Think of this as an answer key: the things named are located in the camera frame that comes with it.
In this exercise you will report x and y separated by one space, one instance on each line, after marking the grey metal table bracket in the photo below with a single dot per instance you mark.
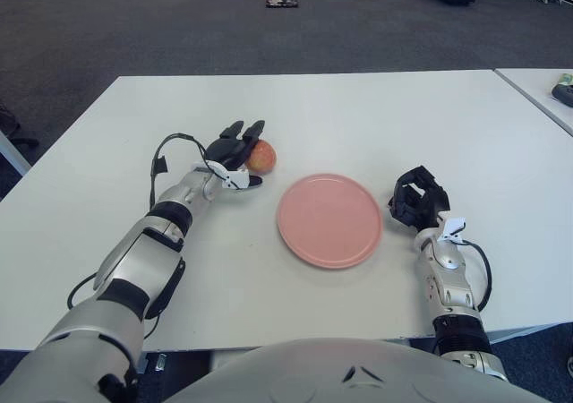
160 362

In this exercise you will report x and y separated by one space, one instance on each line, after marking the grey robot torso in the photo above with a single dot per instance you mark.
291 376

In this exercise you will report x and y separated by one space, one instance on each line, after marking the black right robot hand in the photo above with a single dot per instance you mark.
425 197

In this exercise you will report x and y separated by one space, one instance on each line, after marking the dark flat item on floor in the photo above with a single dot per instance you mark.
282 3

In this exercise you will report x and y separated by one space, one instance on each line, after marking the black office chair base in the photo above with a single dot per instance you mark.
9 121

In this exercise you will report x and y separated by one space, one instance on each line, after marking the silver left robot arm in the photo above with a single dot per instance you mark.
134 259

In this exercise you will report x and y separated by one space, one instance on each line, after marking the green packet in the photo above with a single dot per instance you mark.
566 79

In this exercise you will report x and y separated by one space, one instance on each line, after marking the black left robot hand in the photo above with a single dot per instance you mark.
226 150

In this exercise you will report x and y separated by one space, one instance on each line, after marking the red yellow apple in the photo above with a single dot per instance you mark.
264 156

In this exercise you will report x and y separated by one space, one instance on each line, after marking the pink round plate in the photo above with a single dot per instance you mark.
329 221

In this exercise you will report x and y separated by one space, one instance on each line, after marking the white table leg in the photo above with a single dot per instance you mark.
13 152

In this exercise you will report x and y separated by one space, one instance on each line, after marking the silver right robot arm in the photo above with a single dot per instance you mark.
447 264

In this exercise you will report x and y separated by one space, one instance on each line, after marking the grey handheld controller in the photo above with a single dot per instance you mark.
565 94

